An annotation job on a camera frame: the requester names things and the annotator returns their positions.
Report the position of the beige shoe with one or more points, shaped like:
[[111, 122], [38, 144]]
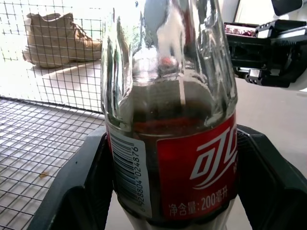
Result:
[[57, 43]]

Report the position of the glass cola bottle red label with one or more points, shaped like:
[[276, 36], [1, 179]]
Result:
[[175, 148]]

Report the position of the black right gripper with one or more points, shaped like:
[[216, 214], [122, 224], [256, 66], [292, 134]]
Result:
[[285, 52]]

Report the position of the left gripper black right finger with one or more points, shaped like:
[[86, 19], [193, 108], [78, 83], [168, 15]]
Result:
[[273, 191]]

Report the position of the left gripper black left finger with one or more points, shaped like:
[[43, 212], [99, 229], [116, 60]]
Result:
[[79, 191]]

